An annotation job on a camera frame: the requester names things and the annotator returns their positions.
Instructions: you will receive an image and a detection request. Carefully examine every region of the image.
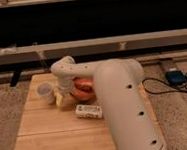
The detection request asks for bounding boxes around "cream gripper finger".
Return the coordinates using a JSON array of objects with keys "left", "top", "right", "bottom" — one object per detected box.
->
[{"left": 54, "top": 89, "right": 63, "bottom": 107}]

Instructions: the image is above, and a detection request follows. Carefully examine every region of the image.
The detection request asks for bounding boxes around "orange ceramic bowl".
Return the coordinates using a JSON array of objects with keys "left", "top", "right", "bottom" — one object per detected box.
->
[{"left": 71, "top": 77, "right": 95, "bottom": 101}]

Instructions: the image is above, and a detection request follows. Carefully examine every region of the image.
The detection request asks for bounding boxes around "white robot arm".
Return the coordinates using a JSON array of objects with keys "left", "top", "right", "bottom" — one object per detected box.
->
[{"left": 51, "top": 56, "right": 167, "bottom": 150}]

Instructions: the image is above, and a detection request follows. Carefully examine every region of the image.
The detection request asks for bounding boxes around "clear plastic cup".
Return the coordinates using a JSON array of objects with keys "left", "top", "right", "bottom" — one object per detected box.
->
[{"left": 36, "top": 81, "right": 55, "bottom": 104}]

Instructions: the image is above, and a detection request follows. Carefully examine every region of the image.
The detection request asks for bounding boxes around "white plastic bottle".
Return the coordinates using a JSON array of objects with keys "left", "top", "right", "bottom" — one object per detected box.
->
[{"left": 75, "top": 104, "right": 103, "bottom": 119}]

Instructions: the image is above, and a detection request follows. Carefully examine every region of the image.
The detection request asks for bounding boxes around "wooden table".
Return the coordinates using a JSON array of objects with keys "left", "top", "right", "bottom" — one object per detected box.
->
[{"left": 2, "top": 61, "right": 161, "bottom": 150}]

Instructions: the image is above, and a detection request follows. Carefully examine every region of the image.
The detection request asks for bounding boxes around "blue device on floor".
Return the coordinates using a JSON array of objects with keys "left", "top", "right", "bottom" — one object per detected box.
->
[{"left": 165, "top": 70, "right": 187, "bottom": 86}]

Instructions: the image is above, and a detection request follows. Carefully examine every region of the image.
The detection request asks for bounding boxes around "grey metal rail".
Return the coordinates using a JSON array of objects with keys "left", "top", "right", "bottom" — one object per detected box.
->
[{"left": 0, "top": 29, "right": 187, "bottom": 56}]

